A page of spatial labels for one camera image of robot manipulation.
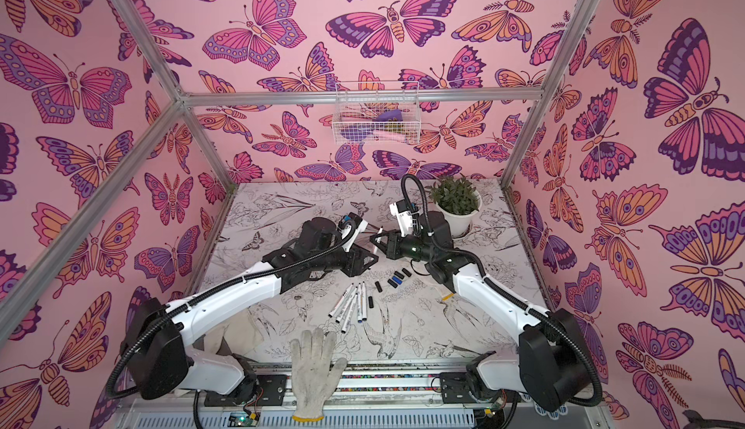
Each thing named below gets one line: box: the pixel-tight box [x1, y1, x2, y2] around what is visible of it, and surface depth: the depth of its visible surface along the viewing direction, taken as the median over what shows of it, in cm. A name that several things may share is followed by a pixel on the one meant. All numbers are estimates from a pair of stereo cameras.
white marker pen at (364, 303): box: [361, 281, 368, 323], surface depth 89 cm
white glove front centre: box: [291, 328, 349, 422], surface depth 79 cm
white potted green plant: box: [428, 172, 484, 239], surface depth 95 cm
